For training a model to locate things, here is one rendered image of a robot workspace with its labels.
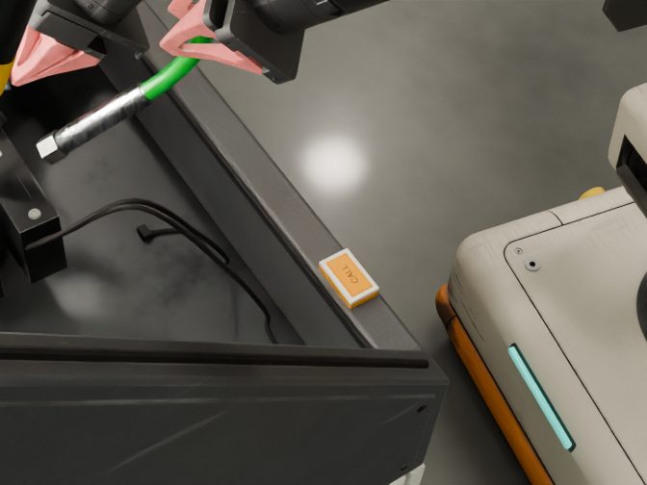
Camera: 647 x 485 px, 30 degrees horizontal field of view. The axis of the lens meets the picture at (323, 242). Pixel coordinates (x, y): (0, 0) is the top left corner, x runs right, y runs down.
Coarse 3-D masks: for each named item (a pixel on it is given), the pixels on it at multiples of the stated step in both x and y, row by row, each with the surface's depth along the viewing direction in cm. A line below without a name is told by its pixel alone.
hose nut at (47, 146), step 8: (48, 136) 89; (40, 144) 89; (48, 144) 89; (56, 144) 89; (40, 152) 89; (48, 152) 89; (56, 152) 89; (64, 152) 89; (48, 160) 90; (56, 160) 90
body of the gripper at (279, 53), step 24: (240, 0) 76; (264, 0) 76; (288, 0) 75; (312, 0) 74; (240, 24) 75; (264, 24) 77; (288, 24) 77; (312, 24) 77; (240, 48) 76; (264, 48) 77; (288, 48) 79; (264, 72) 78; (288, 72) 78
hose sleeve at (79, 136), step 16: (128, 96) 87; (144, 96) 87; (96, 112) 88; (112, 112) 87; (128, 112) 87; (64, 128) 89; (80, 128) 88; (96, 128) 88; (64, 144) 89; (80, 144) 89
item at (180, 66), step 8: (192, 40) 84; (200, 40) 83; (208, 40) 83; (168, 64) 86; (176, 64) 85; (184, 64) 85; (192, 64) 85; (160, 72) 86; (168, 72) 86; (176, 72) 85; (184, 72) 85; (152, 80) 86; (160, 80) 86; (168, 80) 86; (176, 80) 86; (144, 88) 87; (152, 88) 86; (160, 88) 86; (168, 88) 86; (152, 96) 87
